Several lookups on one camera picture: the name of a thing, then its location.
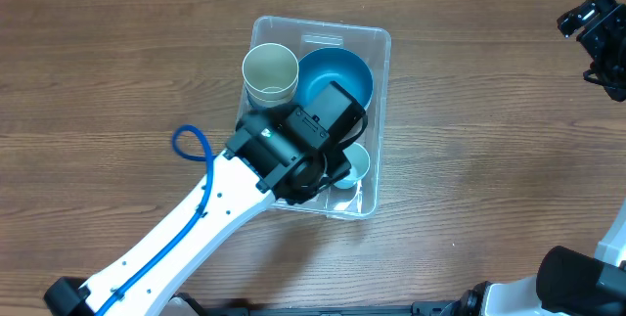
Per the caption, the grey small cup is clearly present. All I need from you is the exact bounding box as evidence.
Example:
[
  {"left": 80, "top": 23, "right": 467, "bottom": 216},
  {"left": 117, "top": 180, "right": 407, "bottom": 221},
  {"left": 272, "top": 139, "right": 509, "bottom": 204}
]
[{"left": 334, "top": 143, "right": 371, "bottom": 190}]

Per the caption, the cream tall cup front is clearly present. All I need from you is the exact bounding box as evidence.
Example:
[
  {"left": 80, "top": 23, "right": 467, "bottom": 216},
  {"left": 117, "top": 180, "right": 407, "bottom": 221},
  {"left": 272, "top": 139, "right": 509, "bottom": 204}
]
[{"left": 245, "top": 85, "right": 296, "bottom": 109}]

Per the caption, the cream tall cup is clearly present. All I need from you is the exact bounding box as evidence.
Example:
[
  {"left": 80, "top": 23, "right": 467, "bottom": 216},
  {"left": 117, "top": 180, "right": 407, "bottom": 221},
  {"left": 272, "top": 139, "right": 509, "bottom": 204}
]
[
  {"left": 245, "top": 85, "right": 296, "bottom": 109},
  {"left": 242, "top": 43, "right": 299, "bottom": 94}
]

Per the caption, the dark blue bowl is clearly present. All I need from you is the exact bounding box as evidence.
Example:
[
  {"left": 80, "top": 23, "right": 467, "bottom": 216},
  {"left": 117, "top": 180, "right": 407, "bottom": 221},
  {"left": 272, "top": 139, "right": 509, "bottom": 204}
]
[{"left": 293, "top": 47, "right": 375, "bottom": 110}]

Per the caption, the cream tall cup back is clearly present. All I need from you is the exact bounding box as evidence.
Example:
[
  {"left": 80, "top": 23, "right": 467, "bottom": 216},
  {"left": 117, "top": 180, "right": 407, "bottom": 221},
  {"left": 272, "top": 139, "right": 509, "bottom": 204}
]
[{"left": 242, "top": 43, "right": 299, "bottom": 94}]

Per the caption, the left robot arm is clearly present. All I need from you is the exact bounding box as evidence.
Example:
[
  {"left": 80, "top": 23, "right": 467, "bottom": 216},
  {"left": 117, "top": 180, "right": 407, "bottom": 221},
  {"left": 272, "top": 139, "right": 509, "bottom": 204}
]
[{"left": 43, "top": 104, "right": 368, "bottom": 315}]

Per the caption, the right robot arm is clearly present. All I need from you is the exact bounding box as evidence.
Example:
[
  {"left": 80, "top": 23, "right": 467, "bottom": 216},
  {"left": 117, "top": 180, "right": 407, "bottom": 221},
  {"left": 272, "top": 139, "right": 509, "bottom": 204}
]
[{"left": 440, "top": 0, "right": 625, "bottom": 316}]

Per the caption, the clear plastic storage container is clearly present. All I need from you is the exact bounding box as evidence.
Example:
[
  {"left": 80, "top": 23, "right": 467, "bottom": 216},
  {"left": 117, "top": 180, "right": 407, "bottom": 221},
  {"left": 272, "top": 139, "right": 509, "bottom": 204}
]
[{"left": 250, "top": 16, "right": 391, "bottom": 220}]

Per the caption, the left blue cable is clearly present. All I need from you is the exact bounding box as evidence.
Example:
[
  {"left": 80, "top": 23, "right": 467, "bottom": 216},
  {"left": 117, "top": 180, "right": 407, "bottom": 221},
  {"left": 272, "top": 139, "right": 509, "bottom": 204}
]
[{"left": 95, "top": 124, "right": 216, "bottom": 316}]

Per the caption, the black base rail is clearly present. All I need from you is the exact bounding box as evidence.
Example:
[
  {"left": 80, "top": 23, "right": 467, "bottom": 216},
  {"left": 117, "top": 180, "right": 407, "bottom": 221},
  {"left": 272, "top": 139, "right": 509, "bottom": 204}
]
[{"left": 200, "top": 301, "right": 460, "bottom": 316}]

